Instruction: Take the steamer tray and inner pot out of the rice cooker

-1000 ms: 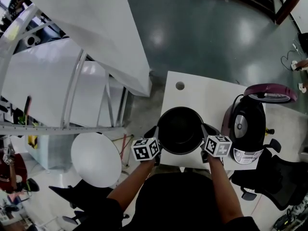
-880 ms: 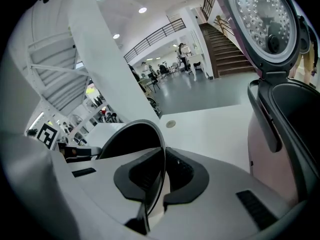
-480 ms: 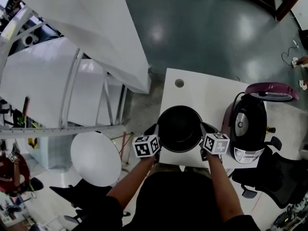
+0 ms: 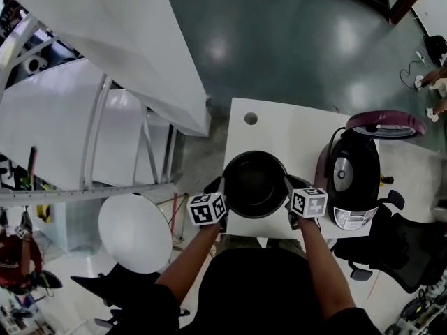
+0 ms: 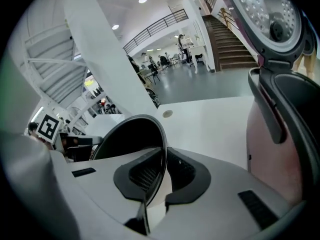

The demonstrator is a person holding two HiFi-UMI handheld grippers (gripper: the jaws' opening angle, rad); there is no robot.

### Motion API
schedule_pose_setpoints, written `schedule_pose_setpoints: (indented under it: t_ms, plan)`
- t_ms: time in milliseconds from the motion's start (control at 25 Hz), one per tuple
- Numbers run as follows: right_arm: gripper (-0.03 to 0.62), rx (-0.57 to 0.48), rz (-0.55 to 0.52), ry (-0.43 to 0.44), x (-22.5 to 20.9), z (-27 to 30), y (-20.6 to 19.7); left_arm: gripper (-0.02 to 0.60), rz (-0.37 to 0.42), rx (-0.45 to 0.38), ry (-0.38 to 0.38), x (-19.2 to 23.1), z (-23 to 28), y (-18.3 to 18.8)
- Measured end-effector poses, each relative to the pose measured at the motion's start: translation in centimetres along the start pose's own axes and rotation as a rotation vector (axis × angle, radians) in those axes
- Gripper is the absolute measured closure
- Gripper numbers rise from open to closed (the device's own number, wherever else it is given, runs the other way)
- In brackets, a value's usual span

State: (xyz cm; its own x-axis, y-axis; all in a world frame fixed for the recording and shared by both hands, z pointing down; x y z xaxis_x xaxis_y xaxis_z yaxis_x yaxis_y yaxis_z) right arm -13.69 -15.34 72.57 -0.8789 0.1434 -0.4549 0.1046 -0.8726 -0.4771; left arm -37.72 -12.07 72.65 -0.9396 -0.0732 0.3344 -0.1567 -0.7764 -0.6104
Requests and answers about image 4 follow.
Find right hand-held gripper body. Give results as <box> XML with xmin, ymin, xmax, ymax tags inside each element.
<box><xmin>284</xmin><ymin>186</ymin><xmax>328</xmax><ymax>230</ymax></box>

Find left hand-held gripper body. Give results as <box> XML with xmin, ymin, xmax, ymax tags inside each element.
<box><xmin>186</xmin><ymin>193</ymin><xmax>230</xmax><ymax>232</ymax></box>

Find black pot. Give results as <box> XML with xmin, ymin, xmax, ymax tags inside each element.
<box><xmin>222</xmin><ymin>150</ymin><xmax>289</xmax><ymax>219</ymax></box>

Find person's left forearm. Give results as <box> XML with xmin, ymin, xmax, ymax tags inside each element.
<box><xmin>155</xmin><ymin>223</ymin><xmax>221</xmax><ymax>305</ymax></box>

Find person's right forearm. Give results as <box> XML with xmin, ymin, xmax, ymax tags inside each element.
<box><xmin>298</xmin><ymin>216</ymin><xmax>357</xmax><ymax>322</ymax></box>

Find person's olive trousers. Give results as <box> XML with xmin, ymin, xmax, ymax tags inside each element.
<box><xmin>218</xmin><ymin>234</ymin><xmax>307</xmax><ymax>260</ymax></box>

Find white square table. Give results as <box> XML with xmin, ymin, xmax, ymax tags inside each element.
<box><xmin>222</xmin><ymin>97</ymin><xmax>444</xmax><ymax>240</ymax></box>

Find maroon rice cooker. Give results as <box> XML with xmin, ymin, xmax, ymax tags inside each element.
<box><xmin>316</xmin><ymin>109</ymin><xmax>427</xmax><ymax>230</ymax></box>

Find round white side table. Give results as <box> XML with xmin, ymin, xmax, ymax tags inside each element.
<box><xmin>97</xmin><ymin>193</ymin><xmax>189</xmax><ymax>274</ymax></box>

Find person's black shirt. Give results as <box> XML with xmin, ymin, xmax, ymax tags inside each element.
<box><xmin>153</xmin><ymin>248</ymin><xmax>381</xmax><ymax>335</ymax></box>

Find black mesh office chair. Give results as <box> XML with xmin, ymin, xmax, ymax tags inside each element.
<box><xmin>333</xmin><ymin>189</ymin><xmax>447</xmax><ymax>295</ymax></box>

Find yellow box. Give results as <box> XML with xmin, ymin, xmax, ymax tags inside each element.
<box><xmin>36</xmin><ymin>183</ymin><xmax>52</xmax><ymax>220</ymax></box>

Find white long desk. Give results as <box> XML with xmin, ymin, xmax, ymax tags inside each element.
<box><xmin>0</xmin><ymin>59</ymin><xmax>175</xmax><ymax>191</ymax></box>

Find black bag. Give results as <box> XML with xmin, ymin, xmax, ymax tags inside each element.
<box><xmin>424</xmin><ymin>35</ymin><xmax>447</xmax><ymax>64</ymax></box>

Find black metal-frame chair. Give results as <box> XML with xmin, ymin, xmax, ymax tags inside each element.
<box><xmin>71</xmin><ymin>262</ymin><xmax>191</xmax><ymax>327</ymax></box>

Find white metal frame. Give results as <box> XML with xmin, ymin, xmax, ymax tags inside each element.
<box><xmin>0</xmin><ymin>71</ymin><xmax>177</xmax><ymax>204</ymax></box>

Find black floor cable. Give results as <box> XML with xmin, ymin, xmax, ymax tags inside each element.
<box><xmin>400</xmin><ymin>59</ymin><xmax>425</xmax><ymax>90</ymax></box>

